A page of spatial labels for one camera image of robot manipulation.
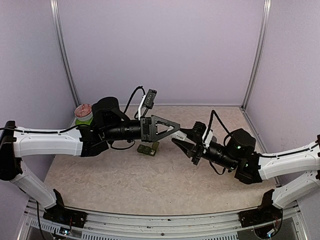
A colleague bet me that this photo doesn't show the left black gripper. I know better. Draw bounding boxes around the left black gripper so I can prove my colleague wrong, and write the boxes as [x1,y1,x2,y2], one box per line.
[103,115,181,143]

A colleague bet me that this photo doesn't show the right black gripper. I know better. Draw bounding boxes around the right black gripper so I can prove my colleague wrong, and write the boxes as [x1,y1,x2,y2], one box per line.
[171,129,239,172]

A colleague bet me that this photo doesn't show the small white pill bottle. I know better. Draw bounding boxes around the small white pill bottle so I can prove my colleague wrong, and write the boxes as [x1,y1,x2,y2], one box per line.
[169,130,187,141]

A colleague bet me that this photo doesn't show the green weekly pill organizer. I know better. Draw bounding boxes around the green weekly pill organizer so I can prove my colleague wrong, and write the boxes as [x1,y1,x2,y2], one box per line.
[136,142,160,157]

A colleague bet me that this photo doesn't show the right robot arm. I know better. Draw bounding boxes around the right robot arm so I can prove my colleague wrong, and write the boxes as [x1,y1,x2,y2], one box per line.
[171,110,320,222]

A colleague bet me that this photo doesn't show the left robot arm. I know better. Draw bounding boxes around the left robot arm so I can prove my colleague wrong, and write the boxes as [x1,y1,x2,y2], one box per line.
[0,96,180,223]

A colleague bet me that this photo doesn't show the red patterned white bowl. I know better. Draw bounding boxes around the red patterned white bowl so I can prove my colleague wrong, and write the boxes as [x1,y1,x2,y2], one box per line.
[74,103,93,122]

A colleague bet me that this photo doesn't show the lime green plate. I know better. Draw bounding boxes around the lime green plate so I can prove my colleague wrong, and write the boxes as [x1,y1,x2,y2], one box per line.
[75,118,93,126]

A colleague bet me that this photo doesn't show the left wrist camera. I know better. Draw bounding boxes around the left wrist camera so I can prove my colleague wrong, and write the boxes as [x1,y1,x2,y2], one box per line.
[137,89,157,120]

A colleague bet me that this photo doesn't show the front aluminium rail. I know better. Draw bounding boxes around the front aluminium rail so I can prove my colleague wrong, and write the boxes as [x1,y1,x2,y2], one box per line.
[15,199,310,240]

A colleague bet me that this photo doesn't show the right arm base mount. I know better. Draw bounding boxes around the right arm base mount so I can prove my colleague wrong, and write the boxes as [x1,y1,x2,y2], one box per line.
[238,189,283,228]

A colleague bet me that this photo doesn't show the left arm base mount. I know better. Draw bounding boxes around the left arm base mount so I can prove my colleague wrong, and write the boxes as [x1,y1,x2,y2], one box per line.
[43,189,87,229]

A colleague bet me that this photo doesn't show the right aluminium frame post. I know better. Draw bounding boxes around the right aluminium frame post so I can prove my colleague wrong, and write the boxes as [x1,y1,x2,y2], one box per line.
[241,0,272,112]

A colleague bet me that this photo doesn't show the aluminium frame post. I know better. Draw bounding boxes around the aluminium frame post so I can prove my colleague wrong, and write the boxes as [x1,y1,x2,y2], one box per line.
[50,0,80,107]
[241,0,272,112]

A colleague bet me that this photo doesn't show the left aluminium frame post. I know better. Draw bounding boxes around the left aluminium frame post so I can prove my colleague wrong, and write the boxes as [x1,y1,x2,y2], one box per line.
[50,0,80,107]

